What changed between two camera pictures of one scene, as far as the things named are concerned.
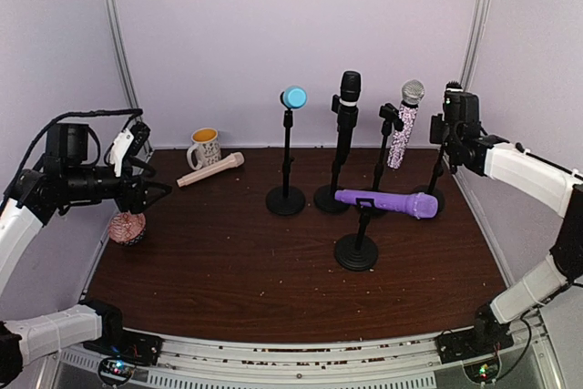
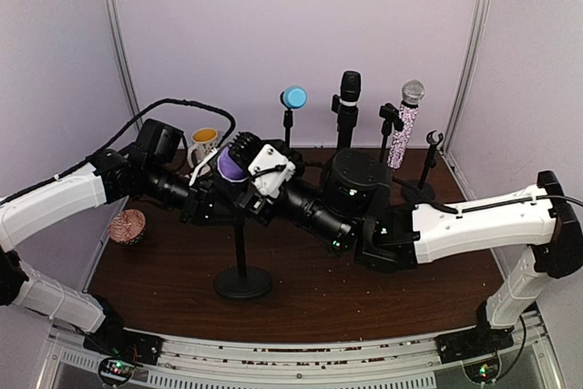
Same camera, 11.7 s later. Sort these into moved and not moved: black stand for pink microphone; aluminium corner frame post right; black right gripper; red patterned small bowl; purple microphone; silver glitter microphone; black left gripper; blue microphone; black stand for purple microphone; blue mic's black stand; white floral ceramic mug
Moved: black left gripper; black stand for purple microphone; black right gripper; purple microphone; black stand for pink microphone
Not moved: white floral ceramic mug; silver glitter microphone; blue microphone; red patterned small bowl; blue mic's black stand; aluminium corner frame post right
